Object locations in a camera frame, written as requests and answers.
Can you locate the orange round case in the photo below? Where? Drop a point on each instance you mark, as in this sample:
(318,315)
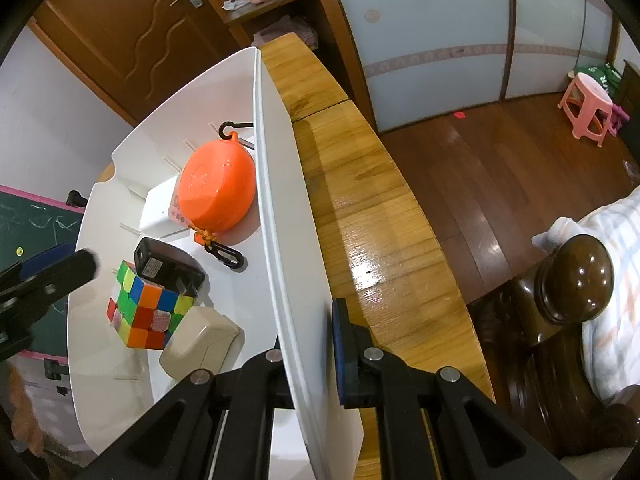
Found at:
(215,185)

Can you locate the black hook clip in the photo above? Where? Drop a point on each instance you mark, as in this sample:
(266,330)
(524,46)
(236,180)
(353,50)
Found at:
(225,125)

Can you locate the black wall charger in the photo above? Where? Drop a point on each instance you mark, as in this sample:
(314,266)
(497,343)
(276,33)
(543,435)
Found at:
(160,260)

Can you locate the green chalkboard with pink frame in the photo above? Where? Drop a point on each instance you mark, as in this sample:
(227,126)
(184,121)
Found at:
(30,220)

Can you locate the pale striped blanket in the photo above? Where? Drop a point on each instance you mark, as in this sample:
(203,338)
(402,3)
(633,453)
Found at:
(615,240)

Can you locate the white wall charger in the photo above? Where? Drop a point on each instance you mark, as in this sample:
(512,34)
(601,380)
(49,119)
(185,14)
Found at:
(157,210)

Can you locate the black easel clamp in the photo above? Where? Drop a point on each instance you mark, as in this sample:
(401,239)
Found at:
(56,372)

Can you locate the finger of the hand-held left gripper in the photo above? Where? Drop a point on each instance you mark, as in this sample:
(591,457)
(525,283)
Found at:
(75,267)

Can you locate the green bag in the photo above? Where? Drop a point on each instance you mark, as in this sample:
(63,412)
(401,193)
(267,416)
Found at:
(605,75)

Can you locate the black easel knob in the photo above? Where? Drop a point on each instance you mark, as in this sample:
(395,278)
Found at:
(76,198)

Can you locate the person's left hand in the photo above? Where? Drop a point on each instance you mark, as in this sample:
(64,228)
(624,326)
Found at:
(22,410)

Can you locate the white plastic bin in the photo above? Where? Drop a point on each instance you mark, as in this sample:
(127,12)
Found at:
(280,210)

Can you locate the pink plastic stool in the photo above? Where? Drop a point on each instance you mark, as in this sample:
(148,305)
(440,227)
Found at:
(587,100)

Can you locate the dark wooden bedpost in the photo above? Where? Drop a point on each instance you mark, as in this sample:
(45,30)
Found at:
(575,280)

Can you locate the brown wooden door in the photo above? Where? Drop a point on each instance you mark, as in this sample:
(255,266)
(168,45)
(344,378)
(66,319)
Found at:
(125,35)

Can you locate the pale sliding wardrobe doors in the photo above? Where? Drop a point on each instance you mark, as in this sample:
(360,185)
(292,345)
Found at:
(440,25)

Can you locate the beige wall charger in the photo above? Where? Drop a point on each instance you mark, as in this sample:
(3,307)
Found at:
(200,340)

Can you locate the brown wooden shelf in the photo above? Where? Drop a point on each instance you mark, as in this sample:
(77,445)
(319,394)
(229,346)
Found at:
(240,20)

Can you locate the black carabiner clip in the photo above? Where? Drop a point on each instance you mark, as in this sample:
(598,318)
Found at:
(227,256)

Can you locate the colourful puzzle cube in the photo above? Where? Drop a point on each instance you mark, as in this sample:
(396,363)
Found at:
(145,310)

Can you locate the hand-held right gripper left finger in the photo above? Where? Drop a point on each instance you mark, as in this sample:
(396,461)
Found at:
(250,375)

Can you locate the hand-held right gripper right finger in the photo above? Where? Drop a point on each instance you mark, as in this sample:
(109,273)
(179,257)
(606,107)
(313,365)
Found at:
(345,350)

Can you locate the pink folded cloth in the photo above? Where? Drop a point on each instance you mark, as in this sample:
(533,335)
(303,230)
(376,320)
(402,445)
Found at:
(295,27)

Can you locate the pink toy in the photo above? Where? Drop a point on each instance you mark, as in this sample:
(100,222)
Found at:
(620,120)

